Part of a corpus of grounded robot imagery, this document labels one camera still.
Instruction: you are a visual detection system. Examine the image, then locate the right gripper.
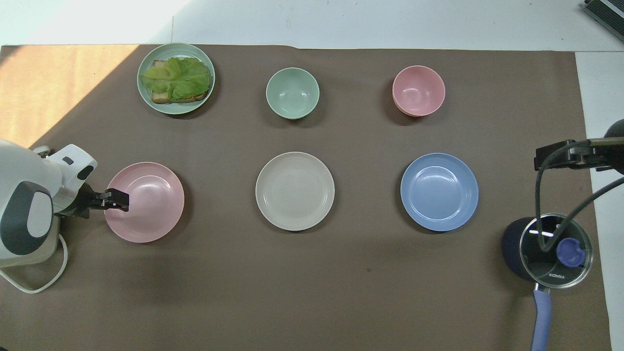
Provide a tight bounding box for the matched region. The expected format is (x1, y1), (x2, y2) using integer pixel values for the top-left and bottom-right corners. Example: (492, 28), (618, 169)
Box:
(592, 119), (624, 175)

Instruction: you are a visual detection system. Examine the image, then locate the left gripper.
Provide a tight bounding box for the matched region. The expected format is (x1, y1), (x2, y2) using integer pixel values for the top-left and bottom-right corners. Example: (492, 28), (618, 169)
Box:
(58, 183), (97, 219)

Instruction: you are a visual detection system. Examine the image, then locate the pink plate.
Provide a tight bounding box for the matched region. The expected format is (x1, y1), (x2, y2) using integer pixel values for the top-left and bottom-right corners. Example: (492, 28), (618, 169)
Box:
(104, 162), (185, 243)

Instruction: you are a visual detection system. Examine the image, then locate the glass lid with blue knob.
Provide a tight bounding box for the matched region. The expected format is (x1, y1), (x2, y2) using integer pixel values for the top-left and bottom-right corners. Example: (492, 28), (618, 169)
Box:
(519, 214), (594, 289)

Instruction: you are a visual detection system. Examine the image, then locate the toast slice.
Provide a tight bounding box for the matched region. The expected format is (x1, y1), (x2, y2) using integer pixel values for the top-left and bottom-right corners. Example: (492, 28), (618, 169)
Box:
(151, 60), (211, 104)

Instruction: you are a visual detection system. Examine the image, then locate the green plate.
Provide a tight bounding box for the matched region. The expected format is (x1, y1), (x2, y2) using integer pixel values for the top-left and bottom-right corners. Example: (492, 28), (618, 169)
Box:
(137, 43), (215, 115)

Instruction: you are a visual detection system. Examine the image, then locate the dark blue pot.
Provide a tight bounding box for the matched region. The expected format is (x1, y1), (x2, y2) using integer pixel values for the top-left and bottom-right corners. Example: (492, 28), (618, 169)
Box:
(502, 214), (594, 351)

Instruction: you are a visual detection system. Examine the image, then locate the grey ribbed device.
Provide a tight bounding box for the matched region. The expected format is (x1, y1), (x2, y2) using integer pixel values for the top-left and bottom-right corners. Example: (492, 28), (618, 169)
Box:
(584, 0), (624, 29)

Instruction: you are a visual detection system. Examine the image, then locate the green lettuce leaf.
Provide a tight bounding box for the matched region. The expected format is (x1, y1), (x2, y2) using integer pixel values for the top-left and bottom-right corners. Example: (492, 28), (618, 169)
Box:
(141, 57), (212, 100)

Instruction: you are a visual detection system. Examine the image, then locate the blue plate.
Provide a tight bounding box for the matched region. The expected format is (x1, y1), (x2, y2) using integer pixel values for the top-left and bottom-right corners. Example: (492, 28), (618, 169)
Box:
(400, 153), (479, 232)

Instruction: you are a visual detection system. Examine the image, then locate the pink bowl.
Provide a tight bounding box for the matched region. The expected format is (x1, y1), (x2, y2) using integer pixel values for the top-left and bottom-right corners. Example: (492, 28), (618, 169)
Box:
(392, 65), (446, 117)

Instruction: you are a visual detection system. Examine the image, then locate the beige plate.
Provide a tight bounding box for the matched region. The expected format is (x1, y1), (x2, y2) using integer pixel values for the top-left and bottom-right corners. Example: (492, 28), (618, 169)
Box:
(255, 152), (335, 232)

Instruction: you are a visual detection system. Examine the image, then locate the green bowl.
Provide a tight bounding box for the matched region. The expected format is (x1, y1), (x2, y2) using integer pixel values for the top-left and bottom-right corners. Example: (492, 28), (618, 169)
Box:
(266, 67), (320, 120)

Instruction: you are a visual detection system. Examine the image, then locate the white cable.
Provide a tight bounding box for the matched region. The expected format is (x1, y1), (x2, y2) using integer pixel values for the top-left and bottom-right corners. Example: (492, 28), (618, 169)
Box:
(0, 234), (69, 294)

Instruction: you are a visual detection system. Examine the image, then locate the black cable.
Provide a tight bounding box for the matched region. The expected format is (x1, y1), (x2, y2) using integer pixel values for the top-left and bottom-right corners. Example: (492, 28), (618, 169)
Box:
(534, 139), (624, 253)

